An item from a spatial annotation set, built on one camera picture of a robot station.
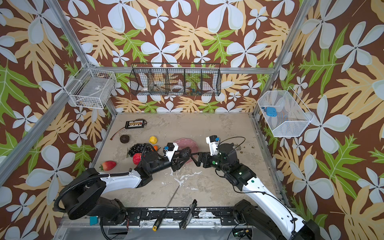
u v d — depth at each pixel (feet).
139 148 3.14
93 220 2.41
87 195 1.41
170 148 2.21
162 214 2.43
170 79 3.21
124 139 3.24
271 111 2.83
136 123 3.65
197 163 2.10
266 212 1.51
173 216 2.47
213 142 2.15
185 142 3.39
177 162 2.31
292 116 2.57
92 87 2.83
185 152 2.41
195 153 2.17
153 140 3.29
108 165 2.87
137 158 2.89
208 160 2.07
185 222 2.35
